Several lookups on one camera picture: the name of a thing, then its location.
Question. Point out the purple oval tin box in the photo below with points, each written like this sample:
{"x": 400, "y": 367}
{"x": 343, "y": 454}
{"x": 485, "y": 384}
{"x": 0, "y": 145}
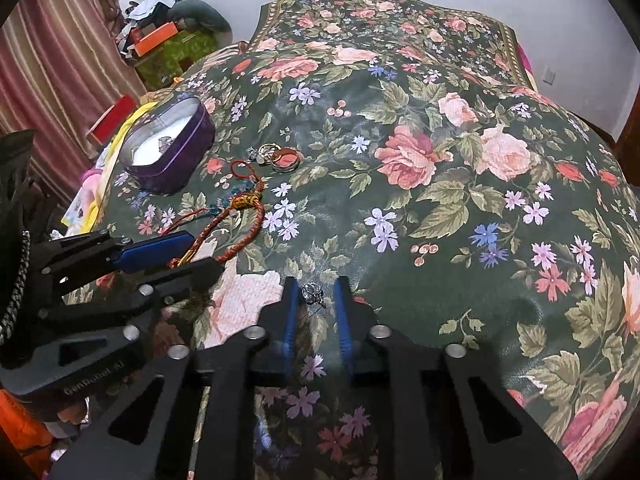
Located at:
{"x": 185, "y": 157}

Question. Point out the orange box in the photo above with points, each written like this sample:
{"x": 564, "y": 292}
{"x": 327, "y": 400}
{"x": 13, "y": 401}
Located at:
{"x": 155, "y": 40}

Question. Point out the pink cloth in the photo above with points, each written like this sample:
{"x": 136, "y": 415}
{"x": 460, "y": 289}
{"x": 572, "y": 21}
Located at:
{"x": 92, "y": 182}

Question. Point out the orange object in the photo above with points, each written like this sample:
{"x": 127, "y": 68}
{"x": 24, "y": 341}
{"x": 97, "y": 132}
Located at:
{"x": 20, "y": 422}

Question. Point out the yellow cloth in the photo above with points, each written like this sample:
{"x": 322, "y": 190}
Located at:
{"x": 117, "y": 135}

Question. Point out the green patterned cloth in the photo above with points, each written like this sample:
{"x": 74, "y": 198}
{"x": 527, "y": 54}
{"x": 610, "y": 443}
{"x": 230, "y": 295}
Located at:
{"x": 175, "y": 60}

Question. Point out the red flat box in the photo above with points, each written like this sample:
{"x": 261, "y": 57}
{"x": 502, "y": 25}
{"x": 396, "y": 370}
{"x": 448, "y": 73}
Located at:
{"x": 110, "y": 120}

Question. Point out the wooden bed frame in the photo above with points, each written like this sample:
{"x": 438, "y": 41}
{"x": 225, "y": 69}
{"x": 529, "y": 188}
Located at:
{"x": 627, "y": 152}

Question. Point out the pile of clothes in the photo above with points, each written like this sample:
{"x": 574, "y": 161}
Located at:
{"x": 147, "y": 7}

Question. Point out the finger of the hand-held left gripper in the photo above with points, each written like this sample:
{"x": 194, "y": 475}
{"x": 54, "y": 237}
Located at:
{"x": 150, "y": 250}
{"x": 192, "y": 272}

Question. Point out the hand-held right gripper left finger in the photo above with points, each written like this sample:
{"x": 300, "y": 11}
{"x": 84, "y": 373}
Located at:
{"x": 289, "y": 317}

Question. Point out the small silver charm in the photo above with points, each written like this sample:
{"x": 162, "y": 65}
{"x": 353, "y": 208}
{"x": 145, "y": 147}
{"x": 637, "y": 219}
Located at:
{"x": 252, "y": 156}

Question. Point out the striped pink curtain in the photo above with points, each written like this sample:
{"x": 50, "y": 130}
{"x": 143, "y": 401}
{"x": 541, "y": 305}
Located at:
{"x": 50, "y": 60}

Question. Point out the white wall socket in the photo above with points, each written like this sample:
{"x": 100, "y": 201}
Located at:
{"x": 549, "y": 75}

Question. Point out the dark green cushion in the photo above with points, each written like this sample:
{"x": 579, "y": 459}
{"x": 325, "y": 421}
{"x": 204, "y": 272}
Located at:
{"x": 202, "y": 12}

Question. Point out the dark green floral blanket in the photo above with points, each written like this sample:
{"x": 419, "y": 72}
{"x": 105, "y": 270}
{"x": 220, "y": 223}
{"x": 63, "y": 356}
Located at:
{"x": 425, "y": 260}

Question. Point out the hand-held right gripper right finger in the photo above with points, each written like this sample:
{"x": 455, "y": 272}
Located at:
{"x": 345, "y": 322}

